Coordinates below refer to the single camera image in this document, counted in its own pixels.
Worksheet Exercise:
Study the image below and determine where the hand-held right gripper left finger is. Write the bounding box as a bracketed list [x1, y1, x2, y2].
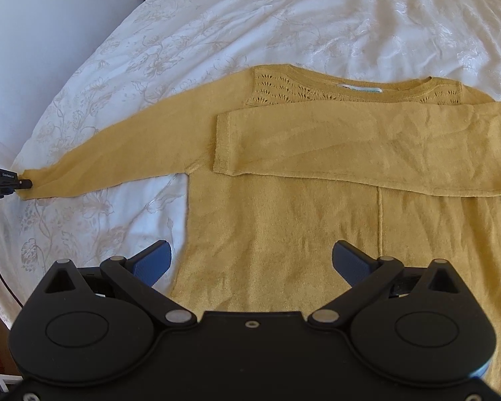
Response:
[44, 240, 198, 330]

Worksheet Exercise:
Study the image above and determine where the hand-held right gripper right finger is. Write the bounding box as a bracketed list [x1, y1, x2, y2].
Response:
[307, 240, 460, 330]

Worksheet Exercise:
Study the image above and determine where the yellow knit sweater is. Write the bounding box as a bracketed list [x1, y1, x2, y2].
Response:
[16, 63, 501, 393]

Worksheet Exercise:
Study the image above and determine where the white floral bedspread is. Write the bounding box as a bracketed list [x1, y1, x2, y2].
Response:
[0, 0, 501, 326]

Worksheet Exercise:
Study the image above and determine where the black cable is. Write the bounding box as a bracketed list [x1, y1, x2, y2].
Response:
[0, 230, 25, 306]

